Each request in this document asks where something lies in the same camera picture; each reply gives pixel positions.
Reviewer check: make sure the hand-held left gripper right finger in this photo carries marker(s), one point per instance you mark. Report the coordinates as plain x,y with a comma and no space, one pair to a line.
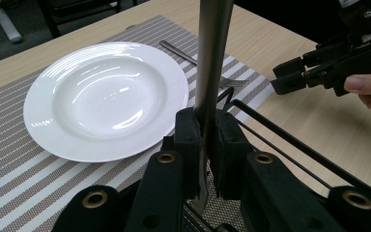
232,154

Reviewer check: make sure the steel table knife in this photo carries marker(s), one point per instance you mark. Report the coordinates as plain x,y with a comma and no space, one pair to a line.
211,58

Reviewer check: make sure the striped grey white placemat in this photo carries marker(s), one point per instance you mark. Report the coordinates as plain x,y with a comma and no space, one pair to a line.
9,154

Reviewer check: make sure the white metal desk frame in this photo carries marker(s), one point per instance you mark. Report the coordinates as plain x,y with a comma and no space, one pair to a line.
6,22

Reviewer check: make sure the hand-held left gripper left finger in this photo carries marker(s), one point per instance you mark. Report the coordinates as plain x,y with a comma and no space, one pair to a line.
186,151

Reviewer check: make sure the steel fork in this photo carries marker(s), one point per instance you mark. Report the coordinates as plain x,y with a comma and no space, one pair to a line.
180,53

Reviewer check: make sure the white round plate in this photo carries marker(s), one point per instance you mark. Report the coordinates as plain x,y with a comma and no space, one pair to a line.
106,100

